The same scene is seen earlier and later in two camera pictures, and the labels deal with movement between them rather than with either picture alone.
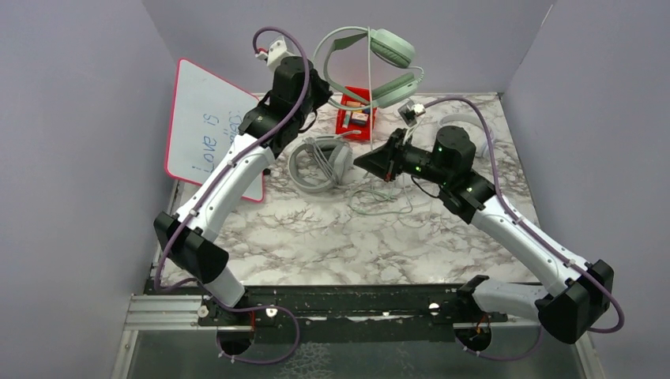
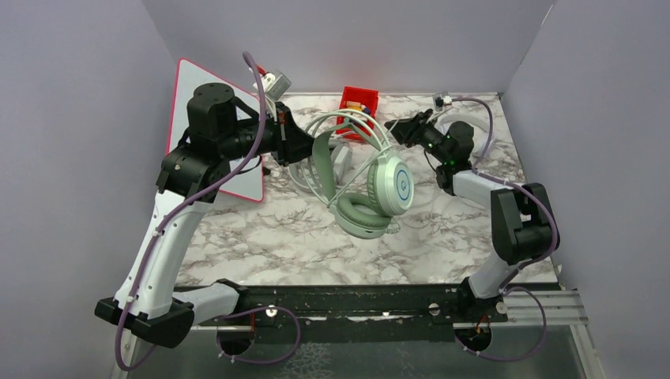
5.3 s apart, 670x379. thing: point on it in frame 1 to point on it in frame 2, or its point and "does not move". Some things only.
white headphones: x=482 y=144 does not move
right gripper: x=385 y=161 to x=406 y=133
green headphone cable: x=410 y=209 to x=397 y=225
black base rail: x=348 y=315 does not move
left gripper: x=321 y=91 to x=291 y=143
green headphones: x=389 y=50 to x=364 y=182
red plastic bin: x=355 y=124 does not move
